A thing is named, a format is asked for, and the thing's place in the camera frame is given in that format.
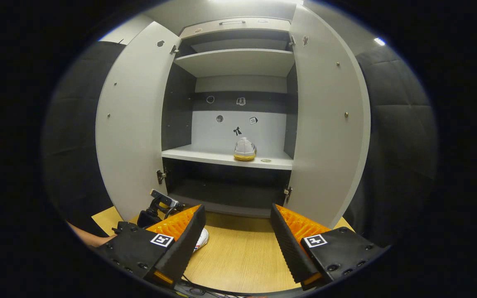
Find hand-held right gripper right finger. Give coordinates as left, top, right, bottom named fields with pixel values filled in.
left=270, top=204, right=388, bottom=290

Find white shoe with yellow sole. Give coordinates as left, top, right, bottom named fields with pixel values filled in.
left=193, top=228, right=210, bottom=253
left=234, top=137, right=258, bottom=161

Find black backdrop cloth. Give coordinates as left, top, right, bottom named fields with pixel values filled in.
left=42, top=41, right=438, bottom=245

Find grey shoe cabinet door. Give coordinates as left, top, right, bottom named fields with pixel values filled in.
left=96, top=22, right=181, bottom=222
left=284, top=5, right=371, bottom=229

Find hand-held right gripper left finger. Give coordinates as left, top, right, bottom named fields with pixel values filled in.
left=98, top=204, right=207, bottom=288

